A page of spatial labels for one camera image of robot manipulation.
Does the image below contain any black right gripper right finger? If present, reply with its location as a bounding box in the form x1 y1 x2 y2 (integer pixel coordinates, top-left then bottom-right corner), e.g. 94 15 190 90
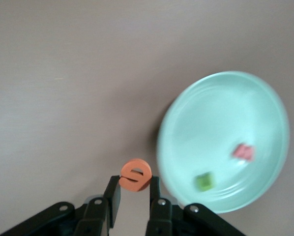
146 176 246 236

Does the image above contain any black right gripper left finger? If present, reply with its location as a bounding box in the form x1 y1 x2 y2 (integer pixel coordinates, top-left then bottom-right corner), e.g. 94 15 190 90
0 175 122 236

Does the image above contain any orange foam letter e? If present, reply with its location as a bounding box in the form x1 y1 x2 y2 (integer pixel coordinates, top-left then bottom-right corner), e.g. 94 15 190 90
119 159 153 193

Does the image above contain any green foam letter n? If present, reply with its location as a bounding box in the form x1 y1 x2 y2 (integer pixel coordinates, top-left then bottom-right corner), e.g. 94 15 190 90
194 172 215 192

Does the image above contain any pink foam letter w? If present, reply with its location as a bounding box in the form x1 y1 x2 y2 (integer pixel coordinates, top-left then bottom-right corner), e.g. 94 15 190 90
231 143 257 163

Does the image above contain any light green plate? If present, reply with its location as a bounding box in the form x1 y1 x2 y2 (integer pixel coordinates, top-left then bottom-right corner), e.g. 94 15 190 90
156 71 291 214

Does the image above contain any brown table cover sheet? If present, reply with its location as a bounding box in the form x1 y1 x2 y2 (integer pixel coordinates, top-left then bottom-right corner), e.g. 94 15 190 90
0 0 294 236

